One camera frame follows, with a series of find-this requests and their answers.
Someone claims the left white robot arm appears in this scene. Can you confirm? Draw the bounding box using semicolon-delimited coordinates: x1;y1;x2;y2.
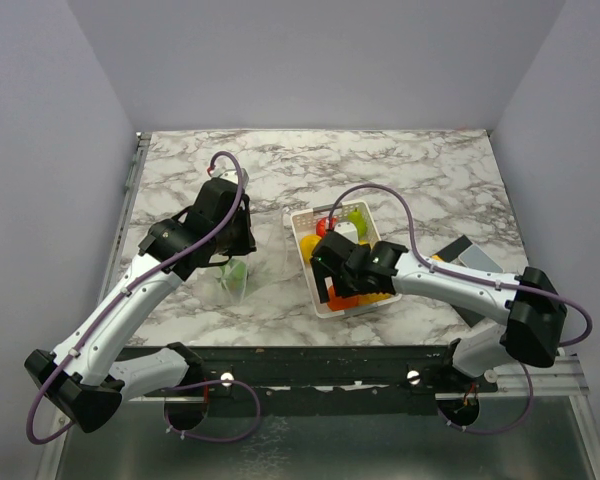
25;172;256;444

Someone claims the black metal base rail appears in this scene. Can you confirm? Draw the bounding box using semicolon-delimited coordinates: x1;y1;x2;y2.
114;344;501;416

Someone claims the red toy pomegranate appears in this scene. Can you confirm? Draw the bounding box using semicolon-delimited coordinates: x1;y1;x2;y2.
315;217;337;237

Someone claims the yellow orange toy lemon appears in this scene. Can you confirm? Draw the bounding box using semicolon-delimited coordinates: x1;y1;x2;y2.
358;293;392;306

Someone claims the green toy pear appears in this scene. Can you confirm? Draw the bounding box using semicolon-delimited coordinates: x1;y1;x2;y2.
347;209;368;239

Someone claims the yellow toy pear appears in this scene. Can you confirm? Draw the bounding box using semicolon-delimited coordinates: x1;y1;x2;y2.
299;234;322;264

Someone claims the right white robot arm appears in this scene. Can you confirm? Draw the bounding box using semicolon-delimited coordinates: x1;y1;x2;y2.
310;231;567;391

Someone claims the black cutting board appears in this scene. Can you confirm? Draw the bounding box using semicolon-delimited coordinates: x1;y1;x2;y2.
434;235;503;327

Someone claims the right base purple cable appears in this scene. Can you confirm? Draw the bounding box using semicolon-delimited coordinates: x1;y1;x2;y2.
443;359;537;436

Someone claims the clear zip top bag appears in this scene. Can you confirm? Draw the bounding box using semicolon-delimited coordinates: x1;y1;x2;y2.
196;209;288;307

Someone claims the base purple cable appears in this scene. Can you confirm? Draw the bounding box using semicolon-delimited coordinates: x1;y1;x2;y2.
163;379;262;444
443;359;537;436

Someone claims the white perforated plastic basket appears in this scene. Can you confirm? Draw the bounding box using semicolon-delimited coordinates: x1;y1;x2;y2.
290;199;402;319

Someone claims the green toy watermelon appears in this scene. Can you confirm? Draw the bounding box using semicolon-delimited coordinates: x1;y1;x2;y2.
220;259;248;291

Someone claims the orange toy fruit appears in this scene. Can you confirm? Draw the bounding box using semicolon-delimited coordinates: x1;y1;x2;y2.
327;285;359;311

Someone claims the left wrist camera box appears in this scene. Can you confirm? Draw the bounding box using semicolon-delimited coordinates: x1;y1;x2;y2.
207;167;249;189

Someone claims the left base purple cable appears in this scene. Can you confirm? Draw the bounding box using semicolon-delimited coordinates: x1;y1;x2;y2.
163;379;262;444

